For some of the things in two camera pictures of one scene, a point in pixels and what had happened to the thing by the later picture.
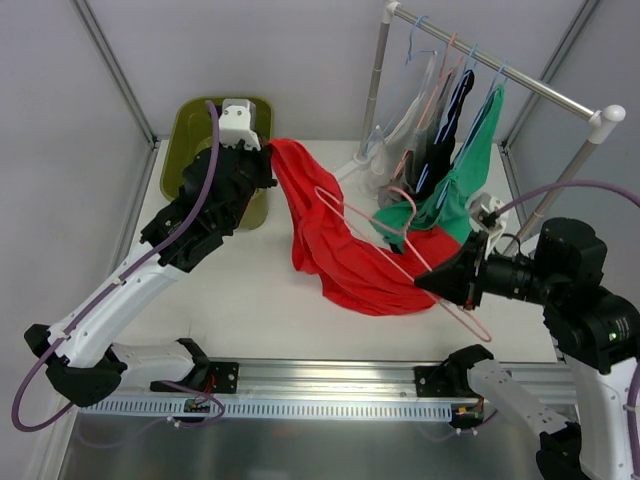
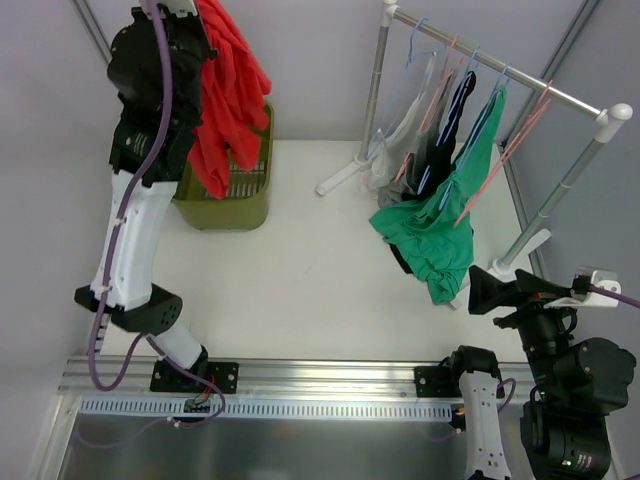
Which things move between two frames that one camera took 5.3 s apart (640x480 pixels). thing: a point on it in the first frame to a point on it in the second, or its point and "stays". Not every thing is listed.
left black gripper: (255, 163) to (187, 38)
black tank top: (436, 167) stays
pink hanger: (334, 202) to (493, 174)
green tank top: (447, 207) stays
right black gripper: (470, 275) to (523, 293)
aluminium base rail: (298, 382) stays
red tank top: (327, 245) to (235, 85)
